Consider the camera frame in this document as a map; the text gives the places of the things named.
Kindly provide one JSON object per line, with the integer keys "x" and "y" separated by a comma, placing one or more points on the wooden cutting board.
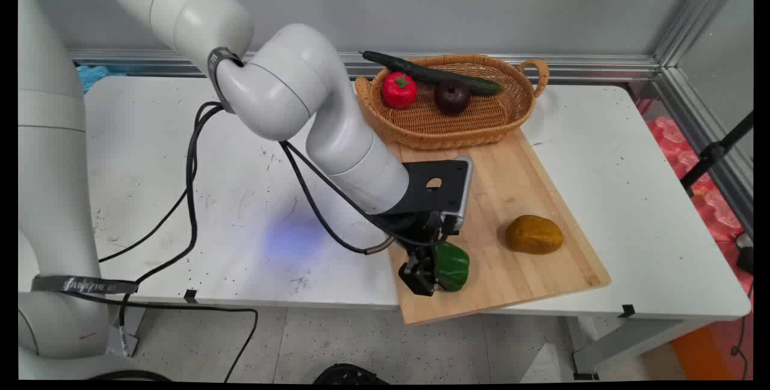
{"x": 529, "y": 185}

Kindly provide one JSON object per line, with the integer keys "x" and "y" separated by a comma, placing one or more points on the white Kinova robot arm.
{"x": 289, "y": 77}

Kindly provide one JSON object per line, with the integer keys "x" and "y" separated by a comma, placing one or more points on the blue cloth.
{"x": 93, "y": 74}

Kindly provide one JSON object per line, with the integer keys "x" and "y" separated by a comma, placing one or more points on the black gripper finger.
{"x": 416, "y": 280}

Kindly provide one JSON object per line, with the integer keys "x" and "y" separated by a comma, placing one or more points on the pink bubble wrap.
{"x": 680, "y": 155}

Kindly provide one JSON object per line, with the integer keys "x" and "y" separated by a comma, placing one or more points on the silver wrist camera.
{"x": 460, "y": 197}

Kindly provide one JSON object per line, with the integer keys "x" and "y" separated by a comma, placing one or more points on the dark green cucumber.
{"x": 421, "y": 70}

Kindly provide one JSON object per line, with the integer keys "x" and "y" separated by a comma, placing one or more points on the black round floor object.
{"x": 349, "y": 375}

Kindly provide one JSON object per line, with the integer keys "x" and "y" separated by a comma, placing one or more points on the red tomato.
{"x": 398, "y": 90}

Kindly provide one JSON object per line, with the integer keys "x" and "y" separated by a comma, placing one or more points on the narrow white table leg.
{"x": 126, "y": 333}

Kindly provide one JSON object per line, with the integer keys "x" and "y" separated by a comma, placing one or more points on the long aluminium frame rail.
{"x": 571, "y": 67}

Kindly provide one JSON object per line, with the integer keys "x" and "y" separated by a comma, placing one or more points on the black tape clip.
{"x": 627, "y": 311}
{"x": 190, "y": 295}

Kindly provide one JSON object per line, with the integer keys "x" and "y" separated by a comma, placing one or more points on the dark purple round vegetable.
{"x": 452, "y": 97}

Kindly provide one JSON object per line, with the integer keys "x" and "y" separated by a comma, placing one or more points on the green bell pepper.
{"x": 454, "y": 269}

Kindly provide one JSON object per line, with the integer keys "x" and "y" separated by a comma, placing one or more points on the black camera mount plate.
{"x": 433, "y": 197}

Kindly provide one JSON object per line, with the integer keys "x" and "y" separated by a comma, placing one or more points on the black tripod stand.
{"x": 713, "y": 152}

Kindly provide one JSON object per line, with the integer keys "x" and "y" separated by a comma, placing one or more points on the aluminium frame post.
{"x": 698, "y": 11}

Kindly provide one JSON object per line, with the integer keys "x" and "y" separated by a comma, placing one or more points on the wide white table leg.
{"x": 625, "y": 345}

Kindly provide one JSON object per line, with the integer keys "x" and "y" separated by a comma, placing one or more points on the brown potato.
{"x": 534, "y": 235}

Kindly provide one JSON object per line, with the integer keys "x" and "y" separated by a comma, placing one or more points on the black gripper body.
{"x": 421, "y": 230}

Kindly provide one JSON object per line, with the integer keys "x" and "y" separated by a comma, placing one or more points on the orange floor object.
{"x": 701, "y": 354}

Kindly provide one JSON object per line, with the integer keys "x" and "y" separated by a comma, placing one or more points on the woven wicker basket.
{"x": 481, "y": 125}

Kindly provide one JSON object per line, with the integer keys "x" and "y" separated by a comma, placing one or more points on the short aluminium frame rail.
{"x": 704, "y": 131}

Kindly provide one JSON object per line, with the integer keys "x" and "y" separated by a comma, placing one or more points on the small black device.
{"x": 745, "y": 254}

